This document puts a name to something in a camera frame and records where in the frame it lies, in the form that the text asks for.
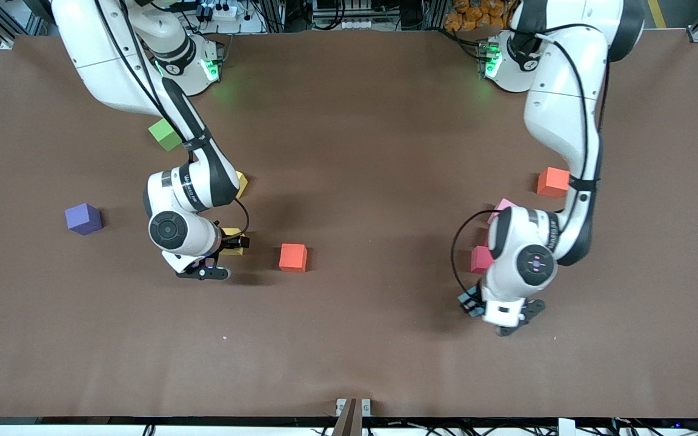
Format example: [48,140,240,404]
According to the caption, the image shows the red cube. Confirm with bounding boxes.
[470,245,495,274]

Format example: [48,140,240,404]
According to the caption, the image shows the orange cube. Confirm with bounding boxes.
[279,243,308,273]
[537,167,571,199]

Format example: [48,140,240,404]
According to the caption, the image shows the pink cube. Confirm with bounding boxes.
[487,198,516,226]

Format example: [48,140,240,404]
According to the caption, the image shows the purple cube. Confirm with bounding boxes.
[65,203,104,236]

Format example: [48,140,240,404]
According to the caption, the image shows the brown table mat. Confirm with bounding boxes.
[0,29,698,420]

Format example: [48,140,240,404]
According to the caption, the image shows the green cube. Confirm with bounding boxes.
[148,118,183,152]

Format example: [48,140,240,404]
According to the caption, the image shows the white power strip with plugs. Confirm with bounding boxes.
[196,2,247,20]

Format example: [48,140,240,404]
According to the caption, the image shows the pile of orange objects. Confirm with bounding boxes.
[444,0,516,32]

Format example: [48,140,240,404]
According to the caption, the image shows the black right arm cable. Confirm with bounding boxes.
[95,0,250,243]

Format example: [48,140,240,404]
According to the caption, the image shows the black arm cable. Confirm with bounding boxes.
[450,24,605,296]
[95,0,250,243]

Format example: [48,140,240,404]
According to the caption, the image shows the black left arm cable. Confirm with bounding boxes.
[450,24,605,296]

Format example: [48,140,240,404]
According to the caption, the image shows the metal bracket with brown post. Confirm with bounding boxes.
[335,398,372,436]

